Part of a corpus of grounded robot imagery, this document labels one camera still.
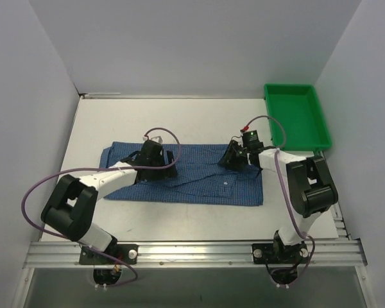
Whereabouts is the green plastic bin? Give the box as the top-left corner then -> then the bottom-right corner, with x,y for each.
264,83 -> 332,152

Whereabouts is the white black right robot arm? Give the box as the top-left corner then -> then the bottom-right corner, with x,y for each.
218,130 -> 338,262

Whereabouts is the aluminium front frame rail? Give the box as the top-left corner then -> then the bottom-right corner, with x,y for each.
24,239 -> 367,270

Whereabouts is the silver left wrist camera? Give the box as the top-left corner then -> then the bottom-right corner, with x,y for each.
142,135 -> 163,144

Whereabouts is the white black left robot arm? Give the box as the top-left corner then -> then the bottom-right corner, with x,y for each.
41,140 -> 178,264

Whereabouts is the blue checkered long sleeve shirt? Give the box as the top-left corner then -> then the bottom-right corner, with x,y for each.
105,144 -> 264,207

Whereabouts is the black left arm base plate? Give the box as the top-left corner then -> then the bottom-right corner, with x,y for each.
78,244 -> 139,266

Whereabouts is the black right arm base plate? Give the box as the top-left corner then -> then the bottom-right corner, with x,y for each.
252,243 -> 309,265

